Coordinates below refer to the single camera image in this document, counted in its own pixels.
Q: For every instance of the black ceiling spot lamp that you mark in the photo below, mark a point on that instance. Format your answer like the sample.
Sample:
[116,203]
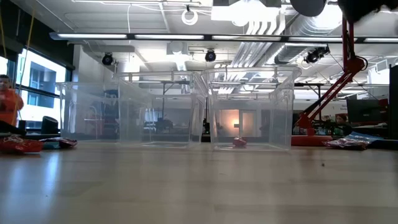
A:
[107,59]
[315,55]
[210,56]

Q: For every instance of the black office chair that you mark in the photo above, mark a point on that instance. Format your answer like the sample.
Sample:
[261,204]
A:
[49,125]

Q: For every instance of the person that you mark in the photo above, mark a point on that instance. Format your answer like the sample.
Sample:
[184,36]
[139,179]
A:
[9,102]
[342,121]

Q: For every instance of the silver pink candy bag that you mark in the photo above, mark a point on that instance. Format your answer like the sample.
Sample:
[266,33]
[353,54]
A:
[343,143]

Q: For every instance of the small red candy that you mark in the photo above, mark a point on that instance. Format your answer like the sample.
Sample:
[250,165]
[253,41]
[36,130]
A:
[239,142]

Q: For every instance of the silver ventilation duct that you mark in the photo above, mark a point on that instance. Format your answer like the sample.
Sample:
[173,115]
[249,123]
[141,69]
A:
[298,40]

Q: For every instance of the long ceiling light strip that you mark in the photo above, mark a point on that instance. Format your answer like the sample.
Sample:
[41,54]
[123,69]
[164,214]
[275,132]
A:
[171,36]

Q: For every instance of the red candy bag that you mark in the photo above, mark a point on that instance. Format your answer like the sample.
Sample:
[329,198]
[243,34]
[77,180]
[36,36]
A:
[18,145]

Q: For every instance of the clear plastic bin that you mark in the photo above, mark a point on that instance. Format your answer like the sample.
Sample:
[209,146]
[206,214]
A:
[168,118]
[252,93]
[90,112]

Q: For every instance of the black computer monitor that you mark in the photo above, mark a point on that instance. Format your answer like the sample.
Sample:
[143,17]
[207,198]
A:
[367,110]

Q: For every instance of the red articulated stand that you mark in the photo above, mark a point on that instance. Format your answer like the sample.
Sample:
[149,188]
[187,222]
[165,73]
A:
[351,67]

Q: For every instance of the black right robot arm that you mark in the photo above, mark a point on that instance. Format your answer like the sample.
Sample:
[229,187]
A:
[357,7]

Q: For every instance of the tall black cabinet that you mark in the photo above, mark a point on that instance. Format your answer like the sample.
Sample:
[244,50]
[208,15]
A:
[394,102]

